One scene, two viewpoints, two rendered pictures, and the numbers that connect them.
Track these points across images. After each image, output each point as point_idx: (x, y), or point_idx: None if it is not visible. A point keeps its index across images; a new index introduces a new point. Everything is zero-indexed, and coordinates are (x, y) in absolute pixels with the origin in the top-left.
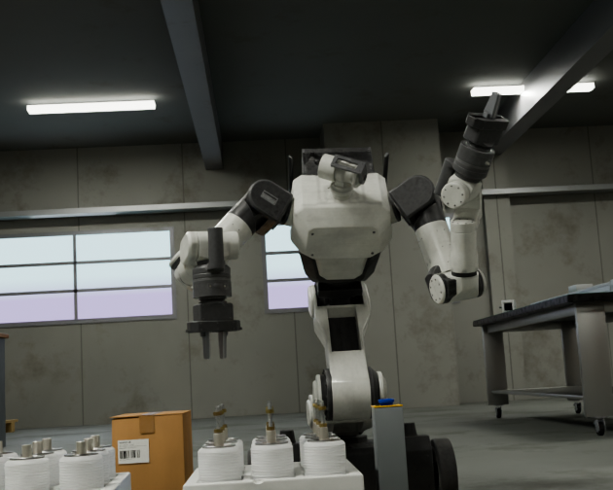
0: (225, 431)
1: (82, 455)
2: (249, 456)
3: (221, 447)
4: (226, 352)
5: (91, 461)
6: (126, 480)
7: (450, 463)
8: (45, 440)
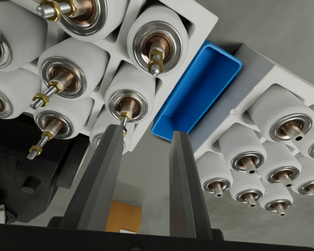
0: (120, 111)
1: (304, 113)
2: (73, 175)
3: (165, 22)
4: (102, 137)
5: (292, 105)
6: (193, 150)
7: None
8: (255, 202)
